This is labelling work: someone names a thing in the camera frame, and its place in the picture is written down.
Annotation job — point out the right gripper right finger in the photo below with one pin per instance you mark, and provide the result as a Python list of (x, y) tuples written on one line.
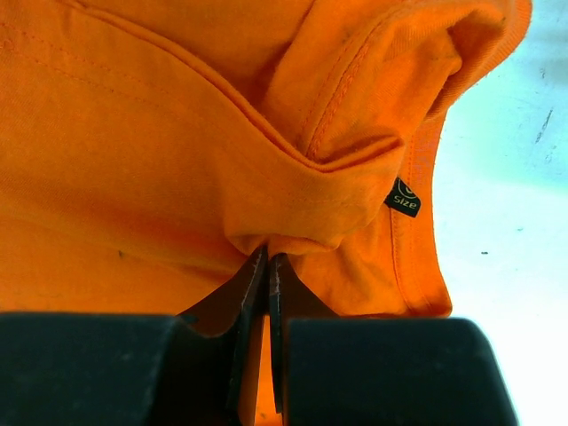
[(333, 370)]

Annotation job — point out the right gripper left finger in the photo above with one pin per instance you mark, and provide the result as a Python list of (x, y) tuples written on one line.
[(199, 367)]

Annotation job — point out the orange t shirt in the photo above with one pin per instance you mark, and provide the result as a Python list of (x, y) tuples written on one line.
[(149, 148)]

